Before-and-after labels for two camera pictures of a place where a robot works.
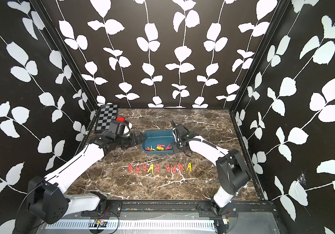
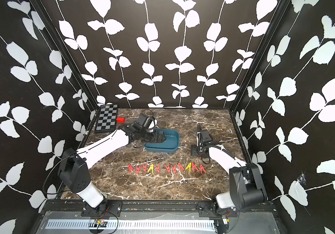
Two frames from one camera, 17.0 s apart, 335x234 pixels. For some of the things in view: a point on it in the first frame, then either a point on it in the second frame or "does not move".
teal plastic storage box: (158, 142) does not move
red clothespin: (144, 167) does not move
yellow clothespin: (152, 168) does not move
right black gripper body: (177, 146) to (196, 150)
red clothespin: (168, 168) does not move
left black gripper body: (129, 141) to (152, 137)
